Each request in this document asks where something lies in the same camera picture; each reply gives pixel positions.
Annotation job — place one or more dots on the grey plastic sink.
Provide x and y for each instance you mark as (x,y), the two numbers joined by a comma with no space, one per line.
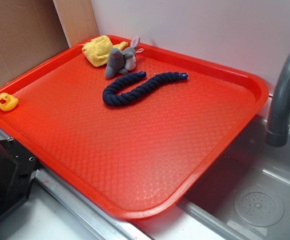
(244,195)

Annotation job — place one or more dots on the yellow cloth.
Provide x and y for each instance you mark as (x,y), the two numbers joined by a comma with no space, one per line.
(97,50)

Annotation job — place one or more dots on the light wooden board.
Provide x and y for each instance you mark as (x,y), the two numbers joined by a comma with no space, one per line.
(77,20)

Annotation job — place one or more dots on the yellow rubber duck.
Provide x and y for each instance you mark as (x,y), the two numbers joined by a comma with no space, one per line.
(7,102)

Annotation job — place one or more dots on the grey plastic faucet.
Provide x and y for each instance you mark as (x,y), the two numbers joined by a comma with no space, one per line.
(278,124)

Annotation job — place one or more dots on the grey plush bunny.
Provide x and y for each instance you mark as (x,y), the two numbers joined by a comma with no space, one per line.
(122,61)

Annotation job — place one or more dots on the brown cardboard panel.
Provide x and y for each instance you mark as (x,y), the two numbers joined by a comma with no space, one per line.
(30,33)

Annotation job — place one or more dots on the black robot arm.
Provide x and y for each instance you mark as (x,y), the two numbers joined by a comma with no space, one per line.
(17,167)

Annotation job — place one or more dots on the red plastic tray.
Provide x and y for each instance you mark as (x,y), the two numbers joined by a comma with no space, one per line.
(136,161)

